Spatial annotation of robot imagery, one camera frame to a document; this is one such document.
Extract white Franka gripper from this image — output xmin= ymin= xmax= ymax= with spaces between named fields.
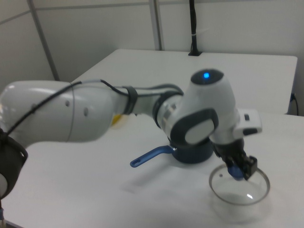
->
xmin=212 ymin=108 xmax=263 ymax=181

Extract glass lid with blue knob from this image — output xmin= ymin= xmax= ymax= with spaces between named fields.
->
xmin=208 ymin=163 xmax=271 ymax=206

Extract yellow toy starfruit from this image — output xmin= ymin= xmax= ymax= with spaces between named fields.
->
xmin=111 ymin=114 xmax=129 ymax=130

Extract blue saucepan with handle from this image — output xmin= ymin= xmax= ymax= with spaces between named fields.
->
xmin=129 ymin=139 xmax=214 ymax=168

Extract black cable at table edge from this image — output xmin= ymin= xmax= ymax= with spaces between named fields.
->
xmin=290 ymin=92 xmax=299 ymax=115

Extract grey cable strap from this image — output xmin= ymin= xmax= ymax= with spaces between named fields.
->
xmin=124 ymin=85 xmax=139 ymax=115

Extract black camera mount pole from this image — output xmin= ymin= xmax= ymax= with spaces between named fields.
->
xmin=188 ymin=0 xmax=203 ymax=57

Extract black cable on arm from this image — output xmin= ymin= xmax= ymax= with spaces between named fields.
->
xmin=0 ymin=79 xmax=133 ymax=143

